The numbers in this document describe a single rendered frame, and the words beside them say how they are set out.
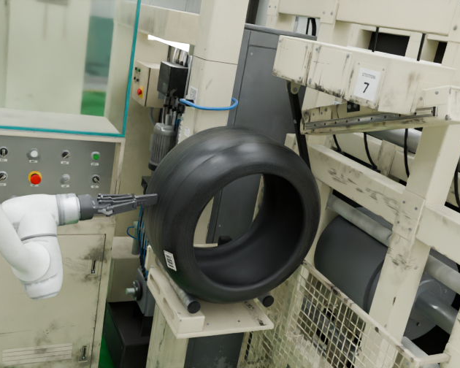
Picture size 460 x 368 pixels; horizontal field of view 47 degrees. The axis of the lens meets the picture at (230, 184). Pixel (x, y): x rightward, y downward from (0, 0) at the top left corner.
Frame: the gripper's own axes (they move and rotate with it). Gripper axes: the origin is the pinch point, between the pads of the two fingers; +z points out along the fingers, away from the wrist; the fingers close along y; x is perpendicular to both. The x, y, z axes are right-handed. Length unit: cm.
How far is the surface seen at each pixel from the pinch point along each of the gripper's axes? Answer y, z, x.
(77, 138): 61, -10, -3
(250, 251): 13, 44, 32
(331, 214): 46, 105, 39
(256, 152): -10.5, 31.5, -15.6
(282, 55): 21, 56, -40
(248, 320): -6, 36, 49
